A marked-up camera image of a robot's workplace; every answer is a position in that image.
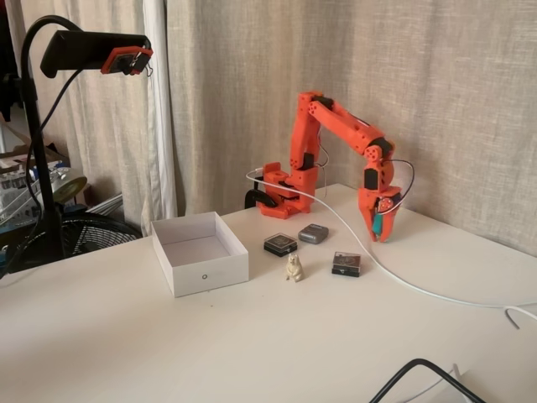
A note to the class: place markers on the orange mounted camera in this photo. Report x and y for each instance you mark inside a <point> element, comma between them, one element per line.
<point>126,61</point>

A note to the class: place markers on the grey metal case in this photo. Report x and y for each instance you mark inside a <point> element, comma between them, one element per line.
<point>313,233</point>

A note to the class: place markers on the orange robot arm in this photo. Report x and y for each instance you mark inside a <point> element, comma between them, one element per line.
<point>344,124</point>

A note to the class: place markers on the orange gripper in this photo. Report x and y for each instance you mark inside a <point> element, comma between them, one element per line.
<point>368,202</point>

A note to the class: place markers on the black gooseneck camera stand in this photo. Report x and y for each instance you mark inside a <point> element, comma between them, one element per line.
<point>84,48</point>

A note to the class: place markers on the metal lamp shade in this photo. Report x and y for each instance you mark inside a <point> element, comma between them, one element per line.
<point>69,184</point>

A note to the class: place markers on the black table clamp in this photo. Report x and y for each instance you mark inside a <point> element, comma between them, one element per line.
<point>260,196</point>

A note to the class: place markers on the teal green cube case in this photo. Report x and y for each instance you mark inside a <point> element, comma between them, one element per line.
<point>377,223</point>

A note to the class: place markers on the white curtain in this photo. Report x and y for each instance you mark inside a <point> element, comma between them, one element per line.
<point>126,126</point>

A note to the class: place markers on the white cardboard box bin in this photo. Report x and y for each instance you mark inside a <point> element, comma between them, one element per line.
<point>201,268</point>

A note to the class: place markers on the cardboard box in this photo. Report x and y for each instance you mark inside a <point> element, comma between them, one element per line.
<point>17,161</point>

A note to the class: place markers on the beige linen curtain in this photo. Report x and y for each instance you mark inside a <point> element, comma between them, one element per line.
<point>419,63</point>

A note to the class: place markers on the black box with red top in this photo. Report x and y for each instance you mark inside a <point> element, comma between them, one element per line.
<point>278,242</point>

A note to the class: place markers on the black box with clear lid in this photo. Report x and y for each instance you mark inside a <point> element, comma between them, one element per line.
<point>347,263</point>

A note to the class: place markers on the cream bear figurine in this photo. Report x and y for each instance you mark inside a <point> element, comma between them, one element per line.
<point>294,268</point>

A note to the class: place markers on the black floor fan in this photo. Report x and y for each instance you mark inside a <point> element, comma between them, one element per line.
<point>96,235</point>

